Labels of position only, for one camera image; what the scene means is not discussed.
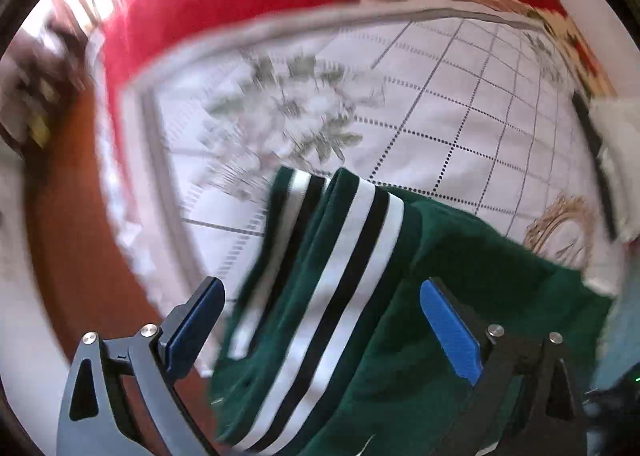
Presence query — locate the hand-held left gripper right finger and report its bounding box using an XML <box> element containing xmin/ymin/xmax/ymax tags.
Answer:
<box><xmin>420</xmin><ymin>279</ymin><xmax>588</xmax><ymax>456</ymax></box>

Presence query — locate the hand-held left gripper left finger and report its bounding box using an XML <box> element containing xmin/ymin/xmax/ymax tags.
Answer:
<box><xmin>57</xmin><ymin>277</ymin><xmax>226</xmax><ymax>456</ymax></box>

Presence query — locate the green and cream varsity jacket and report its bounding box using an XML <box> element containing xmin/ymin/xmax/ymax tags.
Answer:
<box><xmin>210</xmin><ymin>166</ymin><xmax>616</xmax><ymax>456</ymax></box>

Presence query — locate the black clothes rack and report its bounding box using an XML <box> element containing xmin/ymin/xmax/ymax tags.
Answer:
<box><xmin>0</xmin><ymin>21</ymin><xmax>96</xmax><ymax>152</ymax></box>

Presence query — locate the grey folded sweater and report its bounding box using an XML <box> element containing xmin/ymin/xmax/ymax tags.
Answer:
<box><xmin>590</xmin><ymin>99</ymin><xmax>640</xmax><ymax>242</ymax></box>

